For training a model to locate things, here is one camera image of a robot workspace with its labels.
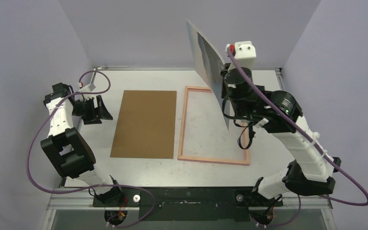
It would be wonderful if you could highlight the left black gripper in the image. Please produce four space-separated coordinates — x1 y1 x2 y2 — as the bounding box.
72 95 113 125

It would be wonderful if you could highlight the seascape photo print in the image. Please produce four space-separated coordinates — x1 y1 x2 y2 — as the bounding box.
186 20 230 131

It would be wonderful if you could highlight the clear acrylic sheet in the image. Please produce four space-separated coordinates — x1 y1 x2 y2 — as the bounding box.
182 91 245 161

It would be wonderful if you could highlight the brown cardboard backing board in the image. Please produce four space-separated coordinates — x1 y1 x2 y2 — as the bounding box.
110 90 177 159

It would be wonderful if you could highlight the pink wooden picture frame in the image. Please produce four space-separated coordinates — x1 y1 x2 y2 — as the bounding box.
177 86 251 166

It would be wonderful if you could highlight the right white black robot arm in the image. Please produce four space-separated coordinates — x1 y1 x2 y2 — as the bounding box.
220 69 337 206

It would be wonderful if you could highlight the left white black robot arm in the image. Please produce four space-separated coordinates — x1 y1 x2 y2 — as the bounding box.
40 83 124 207

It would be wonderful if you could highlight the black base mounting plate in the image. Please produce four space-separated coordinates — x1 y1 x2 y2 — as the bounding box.
92 186 283 225

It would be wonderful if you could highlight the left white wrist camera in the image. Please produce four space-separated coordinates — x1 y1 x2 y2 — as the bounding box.
78 82 96 92

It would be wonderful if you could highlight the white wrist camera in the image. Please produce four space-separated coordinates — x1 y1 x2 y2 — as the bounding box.
78 82 96 92
225 41 256 70

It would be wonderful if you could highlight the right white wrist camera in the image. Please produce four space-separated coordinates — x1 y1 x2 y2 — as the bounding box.
225 41 256 70

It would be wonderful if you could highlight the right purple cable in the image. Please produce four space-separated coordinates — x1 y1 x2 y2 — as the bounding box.
227 47 368 229

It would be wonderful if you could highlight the aluminium front rail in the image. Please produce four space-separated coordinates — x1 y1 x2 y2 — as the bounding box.
46 187 333 211

